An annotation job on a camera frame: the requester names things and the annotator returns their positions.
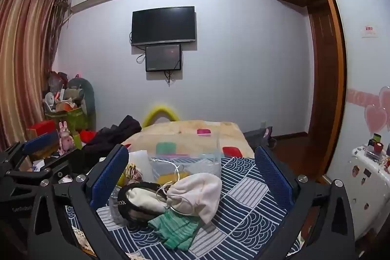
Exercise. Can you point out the white cabinet with stickers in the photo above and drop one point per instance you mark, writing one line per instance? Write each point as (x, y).
(365, 187)

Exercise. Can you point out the white knitted beanie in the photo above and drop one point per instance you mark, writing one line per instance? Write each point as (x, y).
(199, 193)

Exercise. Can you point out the black clothing pile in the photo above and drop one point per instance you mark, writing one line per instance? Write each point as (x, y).
(122, 132)

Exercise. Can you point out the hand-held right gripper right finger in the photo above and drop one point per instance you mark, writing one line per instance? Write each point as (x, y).
(274, 176)

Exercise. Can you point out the striped brown curtain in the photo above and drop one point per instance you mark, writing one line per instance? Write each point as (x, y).
(24, 59)

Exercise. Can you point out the clutter pile of toys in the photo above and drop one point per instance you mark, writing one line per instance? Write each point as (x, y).
(62, 94)

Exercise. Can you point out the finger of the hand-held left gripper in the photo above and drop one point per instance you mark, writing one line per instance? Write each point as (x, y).
(39, 141)
(71, 160)

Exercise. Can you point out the green knitted gloves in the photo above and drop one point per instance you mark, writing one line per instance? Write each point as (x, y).
(175, 228)

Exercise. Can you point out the frosted sliding door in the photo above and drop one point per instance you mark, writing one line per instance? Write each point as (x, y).
(362, 71)

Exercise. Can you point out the yellow foam arch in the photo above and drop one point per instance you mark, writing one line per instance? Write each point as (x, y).
(158, 110)

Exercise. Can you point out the green cardboard box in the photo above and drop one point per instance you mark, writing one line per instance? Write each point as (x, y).
(74, 118)

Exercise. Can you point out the clear plastic bottle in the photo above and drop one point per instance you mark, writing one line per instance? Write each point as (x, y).
(117, 208)

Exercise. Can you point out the clear plastic storage box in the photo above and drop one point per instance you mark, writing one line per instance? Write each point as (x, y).
(198, 167)

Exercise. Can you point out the red box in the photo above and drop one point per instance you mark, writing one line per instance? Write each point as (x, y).
(42, 127)

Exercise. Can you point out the paper label sticker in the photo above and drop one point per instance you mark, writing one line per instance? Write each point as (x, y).
(370, 31)

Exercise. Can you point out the pink heart stickers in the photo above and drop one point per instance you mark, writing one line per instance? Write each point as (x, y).
(376, 118)

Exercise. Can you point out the pink bunny plush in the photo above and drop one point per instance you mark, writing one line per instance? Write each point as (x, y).
(65, 139)

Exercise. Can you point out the dark bag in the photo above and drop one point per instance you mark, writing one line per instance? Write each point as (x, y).
(259, 136)

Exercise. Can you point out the small black wall monitor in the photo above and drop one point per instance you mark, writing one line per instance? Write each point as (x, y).
(163, 57)

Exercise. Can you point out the black fur-lined earmuffs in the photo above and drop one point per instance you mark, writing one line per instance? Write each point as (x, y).
(137, 199)

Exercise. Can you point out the black wall television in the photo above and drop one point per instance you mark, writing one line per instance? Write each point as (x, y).
(163, 25)

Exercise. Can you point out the red cloth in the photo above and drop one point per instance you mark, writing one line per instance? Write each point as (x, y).
(88, 135)

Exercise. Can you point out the striped fabric scrunchie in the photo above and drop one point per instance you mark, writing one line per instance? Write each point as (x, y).
(134, 173)

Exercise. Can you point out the yellow printed bed sheet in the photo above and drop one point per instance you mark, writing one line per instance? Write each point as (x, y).
(182, 135)

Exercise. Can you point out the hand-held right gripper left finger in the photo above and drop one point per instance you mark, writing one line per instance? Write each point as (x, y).
(109, 176)

